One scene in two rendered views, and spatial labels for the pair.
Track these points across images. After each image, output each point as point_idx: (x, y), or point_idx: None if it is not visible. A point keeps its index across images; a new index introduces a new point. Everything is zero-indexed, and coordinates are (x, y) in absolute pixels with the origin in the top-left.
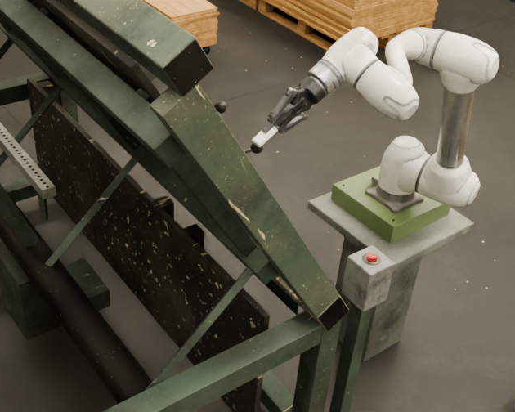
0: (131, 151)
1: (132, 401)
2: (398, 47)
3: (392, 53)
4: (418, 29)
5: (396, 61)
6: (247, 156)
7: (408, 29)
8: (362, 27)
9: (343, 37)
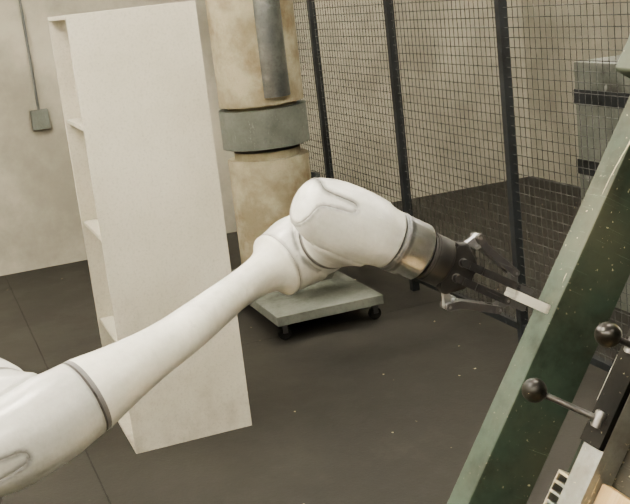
0: None
1: None
2: (186, 305)
3: (210, 302)
4: (43, 375)
5: (222, 290)
6: (566, 237)
7: (70, 376)
8: (319, 178)
9: (360, 189)
